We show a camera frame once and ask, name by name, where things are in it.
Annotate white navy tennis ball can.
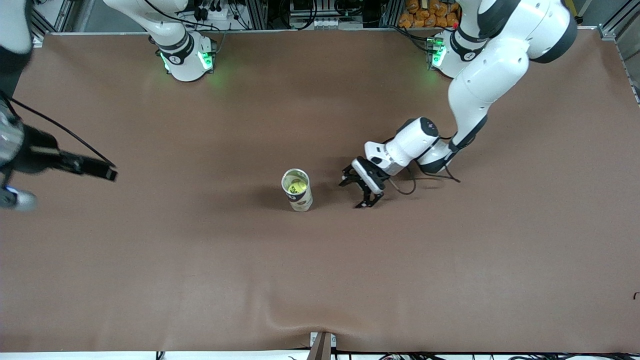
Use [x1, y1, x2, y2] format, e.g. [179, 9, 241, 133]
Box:
[281, 168, 314, 212]

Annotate brown table mat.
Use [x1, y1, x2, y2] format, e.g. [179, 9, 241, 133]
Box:
[0, 30, 640, 353]

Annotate orange objects pile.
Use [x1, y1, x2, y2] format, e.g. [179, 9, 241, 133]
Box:
[398, 0, 461, 29]

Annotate grey table clamp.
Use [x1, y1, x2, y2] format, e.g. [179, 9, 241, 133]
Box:
[309, 331, 337, 360]

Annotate white power strip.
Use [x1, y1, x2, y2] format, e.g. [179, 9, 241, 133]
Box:
[192, 0, 238, 22]

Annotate yellow pole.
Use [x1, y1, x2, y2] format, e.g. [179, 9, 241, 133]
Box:
[564, 0, 585, 26]

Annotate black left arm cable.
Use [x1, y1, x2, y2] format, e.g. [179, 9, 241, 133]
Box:
[385, 165, 461, 197]

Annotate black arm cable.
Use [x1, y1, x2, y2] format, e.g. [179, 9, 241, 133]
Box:
[385, 165, 461, 197]
[9, 97, 117, 168]

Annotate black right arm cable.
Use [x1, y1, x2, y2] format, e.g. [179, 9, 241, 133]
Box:
[9, 97, 117, 168]

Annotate aluminium frame profile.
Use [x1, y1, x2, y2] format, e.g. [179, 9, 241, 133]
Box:
[597, 0, 640, 42]
[30, 0, 76, 48]

